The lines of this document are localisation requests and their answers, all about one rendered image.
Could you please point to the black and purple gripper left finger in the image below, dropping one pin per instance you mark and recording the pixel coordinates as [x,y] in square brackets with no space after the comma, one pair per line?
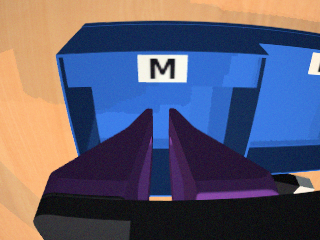
[113,167]

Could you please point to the black and white eraser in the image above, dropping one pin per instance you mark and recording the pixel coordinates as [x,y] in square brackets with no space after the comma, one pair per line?
[288,183]

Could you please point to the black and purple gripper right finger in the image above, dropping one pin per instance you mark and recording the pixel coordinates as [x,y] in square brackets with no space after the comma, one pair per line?
[209,169]

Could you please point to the blue rack of bins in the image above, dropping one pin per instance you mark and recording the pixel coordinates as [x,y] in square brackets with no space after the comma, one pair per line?
[213,73]

